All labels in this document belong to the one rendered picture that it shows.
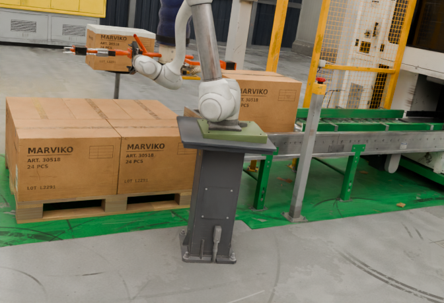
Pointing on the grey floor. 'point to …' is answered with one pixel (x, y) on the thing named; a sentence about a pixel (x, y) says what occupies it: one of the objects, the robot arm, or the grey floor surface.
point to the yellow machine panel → (50, 6)
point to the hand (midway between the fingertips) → (129, 55)
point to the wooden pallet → (107, 206)
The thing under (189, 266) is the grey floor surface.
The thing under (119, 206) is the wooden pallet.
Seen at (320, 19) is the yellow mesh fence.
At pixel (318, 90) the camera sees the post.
